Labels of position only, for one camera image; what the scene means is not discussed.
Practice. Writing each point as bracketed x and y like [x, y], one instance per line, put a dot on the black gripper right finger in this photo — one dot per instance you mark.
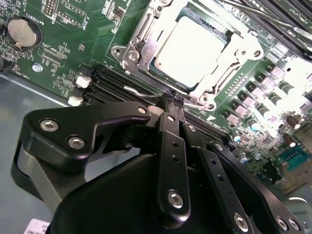
[243, 190]

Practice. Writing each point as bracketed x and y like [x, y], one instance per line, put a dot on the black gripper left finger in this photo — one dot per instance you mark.
[109, 114]

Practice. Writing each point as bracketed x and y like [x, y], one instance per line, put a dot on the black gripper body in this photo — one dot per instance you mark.
[109, 195]

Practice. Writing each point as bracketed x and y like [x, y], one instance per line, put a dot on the metal locking lever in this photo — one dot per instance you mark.
[130, 89]
[303, 33]

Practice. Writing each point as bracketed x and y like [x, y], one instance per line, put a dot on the metal socket cover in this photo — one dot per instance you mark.
[146, 46]

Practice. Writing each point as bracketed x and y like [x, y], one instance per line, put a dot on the silver CPU chip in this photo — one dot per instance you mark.
[192, 48]

